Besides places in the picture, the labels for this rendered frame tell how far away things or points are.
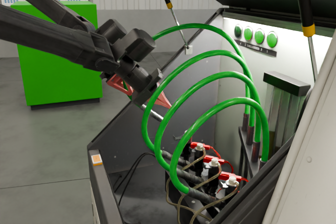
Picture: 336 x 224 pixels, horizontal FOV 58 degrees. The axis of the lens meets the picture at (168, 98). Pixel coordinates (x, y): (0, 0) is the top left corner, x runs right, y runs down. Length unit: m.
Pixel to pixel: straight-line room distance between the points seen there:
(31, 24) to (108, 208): 0.52
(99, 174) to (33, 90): 3.16
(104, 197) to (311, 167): 0.59
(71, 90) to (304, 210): 3.75
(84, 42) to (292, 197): 0.50
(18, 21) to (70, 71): 3.43
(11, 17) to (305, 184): 0.59
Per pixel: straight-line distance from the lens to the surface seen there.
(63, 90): 4.11
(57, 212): 2.43
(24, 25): 0.64
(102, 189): 0.97
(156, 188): 1.15
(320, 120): 0.54
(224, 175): 0.77
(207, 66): 1.20
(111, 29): 0.93
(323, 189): 0.54
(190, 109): 1.23
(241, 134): 0.96
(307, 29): 0.55
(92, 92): 4.16
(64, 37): 0.66
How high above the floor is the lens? 1.53
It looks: 21 degrees down
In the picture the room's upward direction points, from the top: 1 degrees clockwise
